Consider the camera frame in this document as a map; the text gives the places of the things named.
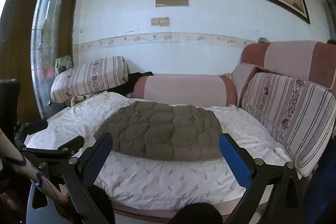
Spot person's leg in blue trousers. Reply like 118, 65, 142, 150
304, 145, 336, 224

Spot white floral quilt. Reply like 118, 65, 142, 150
26, 91, 294, 205

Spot black cloth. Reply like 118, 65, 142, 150
109, 71, 154, 94

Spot olive puffer jacket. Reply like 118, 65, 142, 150
93, 101, 223, 161

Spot striped floral back cushion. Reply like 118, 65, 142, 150
240, 72, 336, 177

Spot floral bag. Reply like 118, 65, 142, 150
55, 55, 73, 73

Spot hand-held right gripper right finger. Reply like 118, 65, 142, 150
218, 133, 305, 224

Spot person's left forearm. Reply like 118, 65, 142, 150
0, 128, 69, 205

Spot pink sofa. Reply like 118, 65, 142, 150
24, 40, 336, 219

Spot striped floral pillow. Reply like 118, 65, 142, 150
50, 56, 130, 104

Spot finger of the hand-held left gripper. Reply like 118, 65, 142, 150
14, 120, 49, 140
22, 135, 85, 159

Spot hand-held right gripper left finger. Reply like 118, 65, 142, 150
31, 132, 114, 224

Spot wooden glass-paned door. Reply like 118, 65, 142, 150
0, 0, 91, 125

